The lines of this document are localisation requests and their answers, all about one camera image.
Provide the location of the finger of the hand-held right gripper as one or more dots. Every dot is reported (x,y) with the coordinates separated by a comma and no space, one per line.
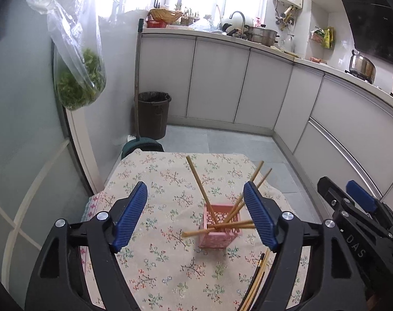
(332,196)
(360,196)

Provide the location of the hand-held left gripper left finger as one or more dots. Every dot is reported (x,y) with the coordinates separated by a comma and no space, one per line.
(130,217)

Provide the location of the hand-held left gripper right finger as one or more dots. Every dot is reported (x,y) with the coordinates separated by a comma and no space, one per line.
(259,217)

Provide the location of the wooden chopstick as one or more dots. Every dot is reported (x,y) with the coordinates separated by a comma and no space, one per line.
(199,184)
(264,177)
(255,173)
(199,231)

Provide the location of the pink perforated chopstick holder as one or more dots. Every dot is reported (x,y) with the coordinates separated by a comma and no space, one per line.
(216,240)

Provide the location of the black chopstick gold band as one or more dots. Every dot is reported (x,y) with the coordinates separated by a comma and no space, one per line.
(256,275)

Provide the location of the pile of wooden chopsticks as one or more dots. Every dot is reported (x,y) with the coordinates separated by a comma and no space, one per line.
(243,306)

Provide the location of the floral tablecloth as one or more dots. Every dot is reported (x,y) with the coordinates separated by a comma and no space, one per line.
(170,265)

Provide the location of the green dustpan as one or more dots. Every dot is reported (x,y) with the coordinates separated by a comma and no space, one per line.
(141,145)

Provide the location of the dark brown trash bin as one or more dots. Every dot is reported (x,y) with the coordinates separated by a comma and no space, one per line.
(153,116)

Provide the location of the steel pot with lid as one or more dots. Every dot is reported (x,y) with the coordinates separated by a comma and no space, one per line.
(362,66)

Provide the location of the plastic bag of greens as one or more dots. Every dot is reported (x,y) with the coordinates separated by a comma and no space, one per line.
(79,84)

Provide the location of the grey kitchen cabinets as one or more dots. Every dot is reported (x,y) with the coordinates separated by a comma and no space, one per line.
(216,77)

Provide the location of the glass kettle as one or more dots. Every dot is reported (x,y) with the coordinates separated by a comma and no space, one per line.
(289,43)

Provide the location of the steel steamer pot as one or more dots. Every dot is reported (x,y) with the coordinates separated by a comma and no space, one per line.
(263,35)

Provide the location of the black range hood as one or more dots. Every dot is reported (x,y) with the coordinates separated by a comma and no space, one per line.
(371,13)

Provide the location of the white kettle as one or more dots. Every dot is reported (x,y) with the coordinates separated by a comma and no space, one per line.
(230,26)

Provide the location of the red plastic basket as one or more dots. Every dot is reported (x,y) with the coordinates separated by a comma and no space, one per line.
(157,24)

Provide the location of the curved steel faucet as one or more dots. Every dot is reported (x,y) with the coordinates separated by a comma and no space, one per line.
(238,16)

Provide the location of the wicker basket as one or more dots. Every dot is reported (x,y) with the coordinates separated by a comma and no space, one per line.
(165,15)

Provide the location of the wall rack with packets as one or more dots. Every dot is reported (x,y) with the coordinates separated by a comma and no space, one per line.
(323,38)

